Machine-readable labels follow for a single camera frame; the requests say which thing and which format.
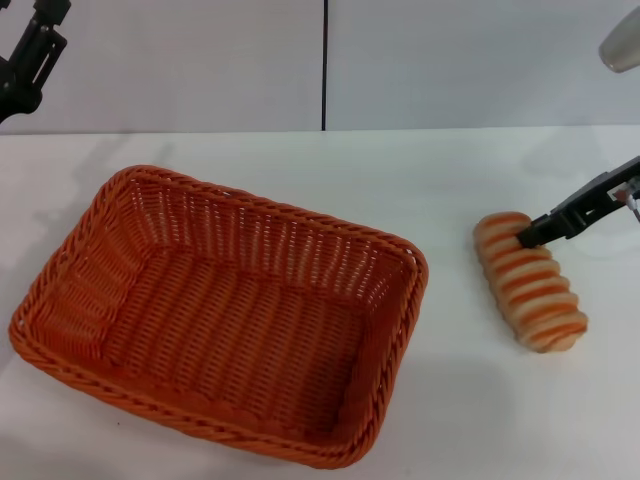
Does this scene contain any black vertical wall strip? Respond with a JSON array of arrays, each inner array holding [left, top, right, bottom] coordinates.
[[319, 0, 332, 132]]

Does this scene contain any orange woven plastic basket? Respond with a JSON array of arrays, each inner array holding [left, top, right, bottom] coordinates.
[[8, 163, 430, 470]]

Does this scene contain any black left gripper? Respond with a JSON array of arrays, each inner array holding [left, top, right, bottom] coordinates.
[[0, 0, 72, 124]]

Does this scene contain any striped orange cream bread roll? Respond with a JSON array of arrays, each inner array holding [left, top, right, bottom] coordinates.
[[472, 211, 590, 355]]

